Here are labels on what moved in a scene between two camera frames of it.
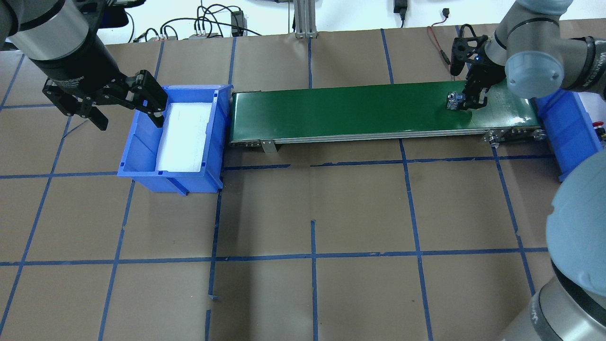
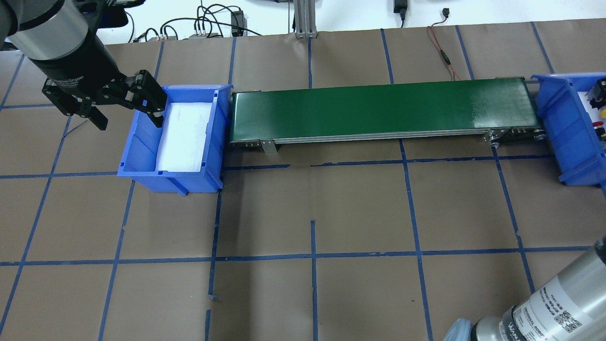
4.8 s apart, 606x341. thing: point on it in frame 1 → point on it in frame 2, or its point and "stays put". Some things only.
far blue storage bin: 571,135 stays put
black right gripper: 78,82 stays put
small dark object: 452,102 → 598,126
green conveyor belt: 268,117 stays put
